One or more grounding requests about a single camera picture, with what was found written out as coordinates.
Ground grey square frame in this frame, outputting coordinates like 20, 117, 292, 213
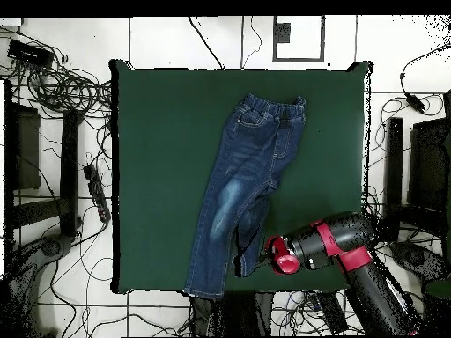
271, 15, 326, 63

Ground black cable with adapter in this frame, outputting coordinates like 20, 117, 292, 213
399, 43, 451, 114

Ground tangled floor cables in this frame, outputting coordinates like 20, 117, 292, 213
272, 290, 364, 336

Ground blue denim jeans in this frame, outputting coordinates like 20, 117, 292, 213
182, 92, 307, 300

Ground tangled black cables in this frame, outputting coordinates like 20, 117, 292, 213
0, 26, 114, 122

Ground small dark square box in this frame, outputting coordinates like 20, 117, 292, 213
276, 22, 292, 44

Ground grey stand base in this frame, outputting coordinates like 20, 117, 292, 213
388, 240, 449, 283
6, 233, 77, 337

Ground dark green tablecloth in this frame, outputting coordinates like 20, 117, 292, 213
108, 59, 374, 295

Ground black metal stand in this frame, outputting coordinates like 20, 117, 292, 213
3, 79, 84, 244
383, 117, 451, 244

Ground black electronics box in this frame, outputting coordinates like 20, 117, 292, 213
7, 39, 55, 69

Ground black power strip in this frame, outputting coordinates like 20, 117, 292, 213
83, 164, 112, 224

